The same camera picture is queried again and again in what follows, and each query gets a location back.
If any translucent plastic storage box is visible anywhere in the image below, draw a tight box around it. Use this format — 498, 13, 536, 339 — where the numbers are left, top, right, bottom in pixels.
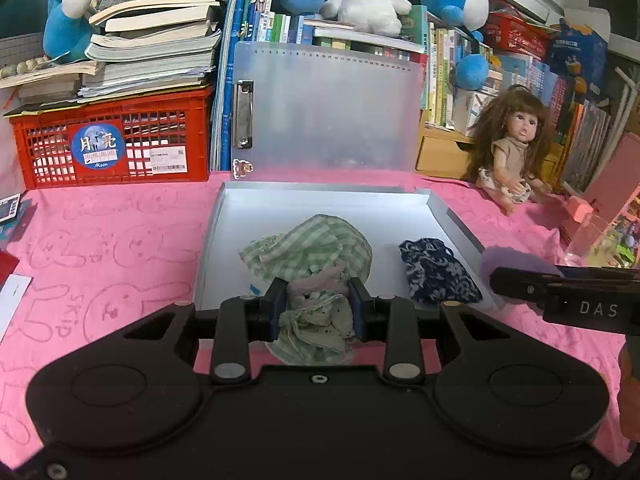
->
192, 41, 503, 311

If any pink toy house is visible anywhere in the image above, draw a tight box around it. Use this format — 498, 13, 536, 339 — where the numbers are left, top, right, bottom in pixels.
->
582, 132, 640, 268

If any pink block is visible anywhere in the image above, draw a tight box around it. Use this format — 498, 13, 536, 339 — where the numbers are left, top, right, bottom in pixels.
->
567, 196, 596, 223

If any red plastic crate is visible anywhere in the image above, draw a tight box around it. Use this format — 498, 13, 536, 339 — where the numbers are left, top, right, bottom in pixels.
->
10, 85, 215, 190

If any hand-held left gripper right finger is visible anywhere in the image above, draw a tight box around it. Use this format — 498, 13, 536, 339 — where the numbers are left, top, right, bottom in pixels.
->
348, 277, 507, 387

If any stack of paperback books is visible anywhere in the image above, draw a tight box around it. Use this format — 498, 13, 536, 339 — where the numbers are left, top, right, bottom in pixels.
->
0, 0, 223, 106

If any string of pale beads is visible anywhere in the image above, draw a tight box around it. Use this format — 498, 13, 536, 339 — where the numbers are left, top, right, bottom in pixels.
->
0, 57, 51, 80

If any person's right forearm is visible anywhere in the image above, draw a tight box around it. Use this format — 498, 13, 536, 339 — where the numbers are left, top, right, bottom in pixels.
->
617, 340, 640, 443

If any blue clipboard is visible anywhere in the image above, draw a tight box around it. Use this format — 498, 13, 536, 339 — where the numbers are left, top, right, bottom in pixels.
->
220, 0, 256, 181

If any small blue card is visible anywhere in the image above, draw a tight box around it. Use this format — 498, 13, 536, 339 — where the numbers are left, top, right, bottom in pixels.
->
0, 192, 23, 226

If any row of upright books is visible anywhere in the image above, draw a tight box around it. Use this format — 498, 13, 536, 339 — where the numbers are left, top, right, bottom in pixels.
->
212, 0, 613, 196

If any white paper sheet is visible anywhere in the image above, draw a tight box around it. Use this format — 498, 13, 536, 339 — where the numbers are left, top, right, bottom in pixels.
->
0, 274, 33, 341

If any navy floral doll garment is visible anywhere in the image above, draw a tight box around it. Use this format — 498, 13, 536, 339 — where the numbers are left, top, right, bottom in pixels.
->
398, 238, 483, 305

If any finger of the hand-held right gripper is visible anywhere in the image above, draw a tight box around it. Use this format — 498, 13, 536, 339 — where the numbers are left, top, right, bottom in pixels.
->
557, 266, 640, 282
489, 266, 566, 313

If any wooden drawer unit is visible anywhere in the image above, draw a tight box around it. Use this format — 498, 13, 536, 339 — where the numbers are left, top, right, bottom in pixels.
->
415, 110, 563, 191

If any pink printed tablecloth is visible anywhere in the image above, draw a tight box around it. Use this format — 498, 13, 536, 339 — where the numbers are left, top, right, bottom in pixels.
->
0, 175, 640, 471

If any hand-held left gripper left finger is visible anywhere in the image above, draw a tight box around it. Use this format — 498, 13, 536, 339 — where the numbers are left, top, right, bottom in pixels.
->
122, 277, 291, 387

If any blue white cat plush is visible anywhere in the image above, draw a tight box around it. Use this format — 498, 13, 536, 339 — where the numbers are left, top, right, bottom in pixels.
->
42, 0, 103, 63

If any brown-haired baby doll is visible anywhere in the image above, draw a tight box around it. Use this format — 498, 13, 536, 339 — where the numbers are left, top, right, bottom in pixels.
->
460, 85, 556, 217

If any red mesh basket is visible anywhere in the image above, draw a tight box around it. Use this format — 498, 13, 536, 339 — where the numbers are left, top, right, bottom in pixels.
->
482, 10, 558, 58

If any blue cardboard box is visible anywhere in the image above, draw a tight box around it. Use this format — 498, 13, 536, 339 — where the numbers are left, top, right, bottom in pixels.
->
545, 17, 611, 103

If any green checked doll garment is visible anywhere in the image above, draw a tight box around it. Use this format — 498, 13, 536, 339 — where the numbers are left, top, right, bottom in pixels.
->
239, 214, 373, 293

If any red card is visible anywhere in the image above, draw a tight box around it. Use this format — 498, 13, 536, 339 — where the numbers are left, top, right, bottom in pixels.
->
0, 252, 21, 286

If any clear glass mug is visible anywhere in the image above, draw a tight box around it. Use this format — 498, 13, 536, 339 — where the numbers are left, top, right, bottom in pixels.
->
565, 212, 626, 268

